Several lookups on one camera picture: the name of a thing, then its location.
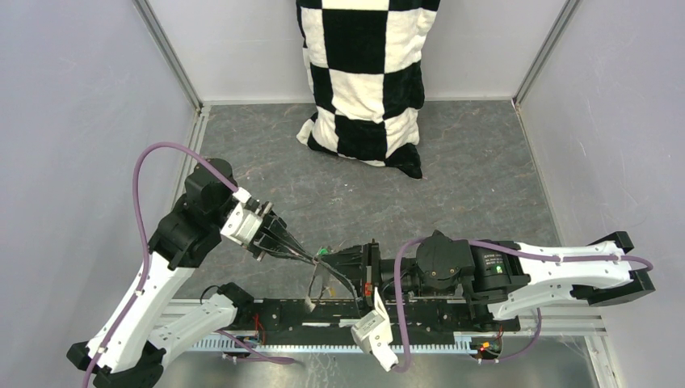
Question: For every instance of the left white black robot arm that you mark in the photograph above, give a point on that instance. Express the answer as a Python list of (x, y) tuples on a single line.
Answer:
[(132, 350)]

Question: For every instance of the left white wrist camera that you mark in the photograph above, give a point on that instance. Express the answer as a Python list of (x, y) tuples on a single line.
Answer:
[(244, 219)]

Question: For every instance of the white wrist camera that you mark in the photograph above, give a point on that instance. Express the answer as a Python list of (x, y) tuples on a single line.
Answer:
[(244, 219), (373, 334)]

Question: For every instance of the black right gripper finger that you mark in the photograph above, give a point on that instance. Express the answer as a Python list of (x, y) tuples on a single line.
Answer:
[(348, 262), (342, 284)]

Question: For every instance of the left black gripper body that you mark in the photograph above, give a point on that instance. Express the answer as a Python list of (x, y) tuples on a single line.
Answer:
[(268, 212)]

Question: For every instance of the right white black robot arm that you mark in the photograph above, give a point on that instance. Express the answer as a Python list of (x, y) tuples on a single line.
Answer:
[(494, 281)]

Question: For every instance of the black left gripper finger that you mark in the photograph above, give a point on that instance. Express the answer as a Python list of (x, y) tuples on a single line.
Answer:
[(279, 231), (286, 250)]

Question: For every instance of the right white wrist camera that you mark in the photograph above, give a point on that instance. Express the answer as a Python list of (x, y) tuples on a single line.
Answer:
[(373, 334)]

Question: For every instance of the black white checkered pillow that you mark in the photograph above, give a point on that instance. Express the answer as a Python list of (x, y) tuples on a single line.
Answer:
[(363, 62)]

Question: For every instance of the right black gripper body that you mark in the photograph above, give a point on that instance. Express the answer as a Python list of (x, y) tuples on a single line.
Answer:
[(377, 272)]

